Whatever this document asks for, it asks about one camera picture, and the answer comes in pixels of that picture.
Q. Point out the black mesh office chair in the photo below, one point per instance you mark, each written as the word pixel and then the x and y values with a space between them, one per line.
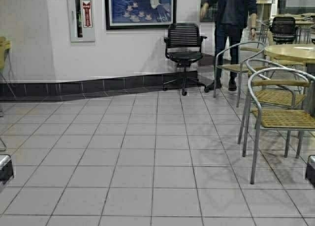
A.
pixel 184 35

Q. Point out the fire extinguisher wall cabinet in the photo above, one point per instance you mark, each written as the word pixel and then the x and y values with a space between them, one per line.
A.
pixel 81 20

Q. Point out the person in dark clothes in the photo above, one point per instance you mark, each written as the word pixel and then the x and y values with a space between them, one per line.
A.
pixel 231 19

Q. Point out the far metal wicker chair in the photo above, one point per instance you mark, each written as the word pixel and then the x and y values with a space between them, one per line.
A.
pixel 238 68

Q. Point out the black robot base right corner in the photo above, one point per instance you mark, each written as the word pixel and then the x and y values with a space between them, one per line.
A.
pixel 310 170

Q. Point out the metal wicker chair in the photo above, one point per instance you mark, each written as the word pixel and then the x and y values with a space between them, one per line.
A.
pixel 283 117
pixel 273 96
pixel 238 68

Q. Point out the black robot base left corner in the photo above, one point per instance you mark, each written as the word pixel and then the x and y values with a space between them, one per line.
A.
pixel 6 171

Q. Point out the framed blue poster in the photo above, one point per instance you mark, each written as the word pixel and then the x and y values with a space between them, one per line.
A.
pixel 139 14

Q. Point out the round wooden cafe table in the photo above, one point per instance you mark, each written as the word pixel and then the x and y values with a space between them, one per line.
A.
pixel 302 53

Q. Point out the near metal wicker chair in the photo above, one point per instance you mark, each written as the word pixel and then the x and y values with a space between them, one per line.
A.
pixel 283 117

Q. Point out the middle metal wicker chair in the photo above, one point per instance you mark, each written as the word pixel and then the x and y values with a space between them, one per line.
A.
pixel 273 96

